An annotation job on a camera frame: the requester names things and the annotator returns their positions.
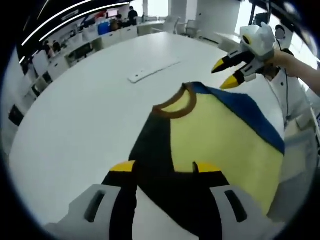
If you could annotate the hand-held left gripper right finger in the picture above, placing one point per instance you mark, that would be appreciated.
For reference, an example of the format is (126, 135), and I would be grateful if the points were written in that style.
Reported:
(220, 197)

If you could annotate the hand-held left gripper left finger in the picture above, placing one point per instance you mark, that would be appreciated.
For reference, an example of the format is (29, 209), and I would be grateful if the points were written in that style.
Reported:
(120, 200)

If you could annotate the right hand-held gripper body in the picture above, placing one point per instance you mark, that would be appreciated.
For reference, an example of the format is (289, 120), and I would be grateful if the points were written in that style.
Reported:
(260, 40)

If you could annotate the yellow garment blue grey sleeves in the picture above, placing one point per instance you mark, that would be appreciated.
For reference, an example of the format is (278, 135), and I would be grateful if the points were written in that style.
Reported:
(212, 130)

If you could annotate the person's right hand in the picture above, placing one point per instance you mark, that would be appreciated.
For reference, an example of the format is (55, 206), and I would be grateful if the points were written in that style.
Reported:
(281, 58)

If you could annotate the row of grey office chairs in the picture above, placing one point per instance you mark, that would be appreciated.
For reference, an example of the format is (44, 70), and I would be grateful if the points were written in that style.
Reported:
(191, 27)

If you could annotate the white flat strip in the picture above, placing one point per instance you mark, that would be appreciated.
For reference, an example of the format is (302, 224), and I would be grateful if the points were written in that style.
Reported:
(150, 72)

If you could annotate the row of white cabinets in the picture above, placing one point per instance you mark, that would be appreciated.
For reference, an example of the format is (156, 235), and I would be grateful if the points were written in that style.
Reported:
(125, 33)

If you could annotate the brown bag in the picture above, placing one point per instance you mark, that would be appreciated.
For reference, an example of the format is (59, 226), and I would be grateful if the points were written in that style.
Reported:
(114, 25)

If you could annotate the black box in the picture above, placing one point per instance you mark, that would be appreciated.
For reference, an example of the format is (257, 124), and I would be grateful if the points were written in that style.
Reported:
(16, 115)

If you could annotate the blue storage bin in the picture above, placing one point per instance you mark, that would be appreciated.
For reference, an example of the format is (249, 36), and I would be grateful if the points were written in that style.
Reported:
(103, 28)

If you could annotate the wall screen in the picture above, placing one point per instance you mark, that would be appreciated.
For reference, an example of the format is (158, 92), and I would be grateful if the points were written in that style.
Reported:
(112, 13)

